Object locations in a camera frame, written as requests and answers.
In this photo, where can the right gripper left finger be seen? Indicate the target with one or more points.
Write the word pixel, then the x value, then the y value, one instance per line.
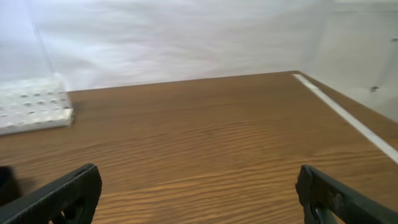
pixel 59 196

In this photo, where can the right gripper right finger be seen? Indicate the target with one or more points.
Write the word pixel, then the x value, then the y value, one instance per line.
pixel 335 199

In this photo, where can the black tray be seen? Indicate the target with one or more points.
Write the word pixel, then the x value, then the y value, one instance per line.
pixel 7 186

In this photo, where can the white test tube rack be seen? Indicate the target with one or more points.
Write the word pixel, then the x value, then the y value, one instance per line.
pixel 31 105

